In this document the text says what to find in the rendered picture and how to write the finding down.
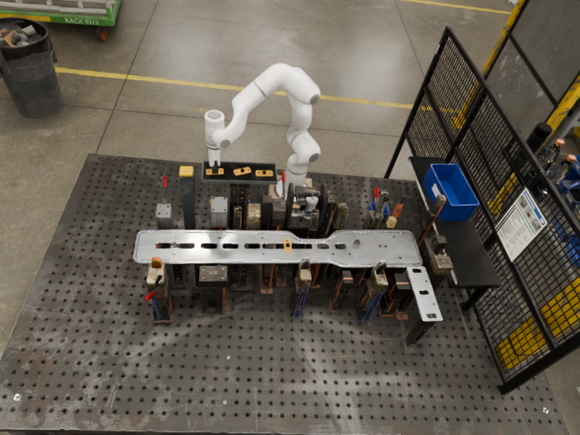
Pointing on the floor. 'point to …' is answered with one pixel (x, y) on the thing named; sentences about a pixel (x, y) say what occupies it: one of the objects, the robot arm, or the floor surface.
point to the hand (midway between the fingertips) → (215, 167)
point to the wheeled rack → (109, 10)
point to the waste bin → (29, 66)
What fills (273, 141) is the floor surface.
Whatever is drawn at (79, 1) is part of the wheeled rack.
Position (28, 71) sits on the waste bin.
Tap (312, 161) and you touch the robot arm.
